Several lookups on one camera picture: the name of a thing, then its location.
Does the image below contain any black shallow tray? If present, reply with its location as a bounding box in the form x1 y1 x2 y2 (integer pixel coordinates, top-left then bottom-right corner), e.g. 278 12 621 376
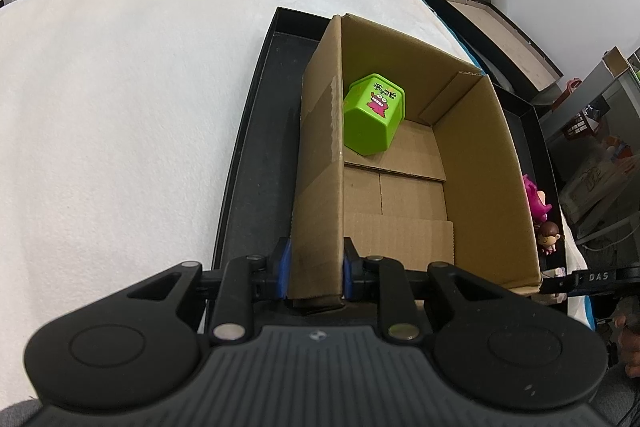
212 7 569 308

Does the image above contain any pink toy figure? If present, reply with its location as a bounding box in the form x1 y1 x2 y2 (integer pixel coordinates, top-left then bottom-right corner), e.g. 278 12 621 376
522 173 553 224

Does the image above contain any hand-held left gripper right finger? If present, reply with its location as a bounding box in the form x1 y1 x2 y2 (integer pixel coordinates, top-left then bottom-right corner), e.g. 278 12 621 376
341 238 499 343

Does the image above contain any green hexagonal container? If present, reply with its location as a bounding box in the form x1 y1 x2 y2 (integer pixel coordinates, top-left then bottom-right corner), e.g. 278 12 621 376
342 73 407 156

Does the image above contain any black box brown interior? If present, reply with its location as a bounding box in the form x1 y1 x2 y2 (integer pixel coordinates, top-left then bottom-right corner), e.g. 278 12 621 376
421 0 565 104

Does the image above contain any white printed paper bag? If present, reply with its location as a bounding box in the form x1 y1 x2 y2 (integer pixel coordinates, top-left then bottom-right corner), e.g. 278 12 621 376
559 151 640 229

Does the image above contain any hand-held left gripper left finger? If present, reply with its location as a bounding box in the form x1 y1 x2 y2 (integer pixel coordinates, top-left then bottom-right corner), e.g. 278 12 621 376
127 237 294 343

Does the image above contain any brown cardboard box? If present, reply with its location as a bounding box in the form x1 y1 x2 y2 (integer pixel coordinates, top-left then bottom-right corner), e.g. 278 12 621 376
290 13 544 315

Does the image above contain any brown monkey figure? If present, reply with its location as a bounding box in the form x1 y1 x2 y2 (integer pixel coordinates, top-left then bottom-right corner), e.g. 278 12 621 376
536 221 566 257

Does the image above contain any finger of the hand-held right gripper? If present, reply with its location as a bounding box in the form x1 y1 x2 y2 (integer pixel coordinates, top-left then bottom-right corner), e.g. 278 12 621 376
540 263 640 299

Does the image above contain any person's right hand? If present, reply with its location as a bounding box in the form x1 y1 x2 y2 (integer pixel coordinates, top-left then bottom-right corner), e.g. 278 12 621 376
614 312 640 378

